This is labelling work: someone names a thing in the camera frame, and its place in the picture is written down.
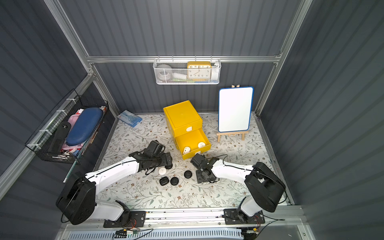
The yellow alarm clock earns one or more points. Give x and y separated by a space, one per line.
199 70

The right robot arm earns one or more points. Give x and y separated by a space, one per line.
265 188

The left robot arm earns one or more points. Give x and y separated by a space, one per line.
78 199

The pink item in basket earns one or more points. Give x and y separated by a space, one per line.
72 119

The black oval earphone case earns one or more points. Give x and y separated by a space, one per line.
174 181

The black remote in basket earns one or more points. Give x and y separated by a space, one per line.
59 138

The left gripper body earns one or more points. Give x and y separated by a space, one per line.
163 159

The blue oval case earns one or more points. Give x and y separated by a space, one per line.
85 126

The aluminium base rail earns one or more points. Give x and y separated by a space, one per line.
198 218

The black round earphone case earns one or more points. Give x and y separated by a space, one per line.
188 174

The yellow drawer cabinet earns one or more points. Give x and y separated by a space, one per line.
180 114

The white round earphone case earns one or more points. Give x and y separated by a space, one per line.
201 144
162 171

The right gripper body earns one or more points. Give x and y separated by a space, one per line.
199 162

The black square earphone case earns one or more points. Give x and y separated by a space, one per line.
164 181

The black wire side basket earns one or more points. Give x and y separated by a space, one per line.
44 137

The white board blue frame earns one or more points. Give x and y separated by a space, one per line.
235 109

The white tape roll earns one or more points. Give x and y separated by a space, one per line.
163 73

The white wire wall basket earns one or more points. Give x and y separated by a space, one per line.
180 73

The white oblong earphone case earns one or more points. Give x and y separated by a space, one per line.
186 150

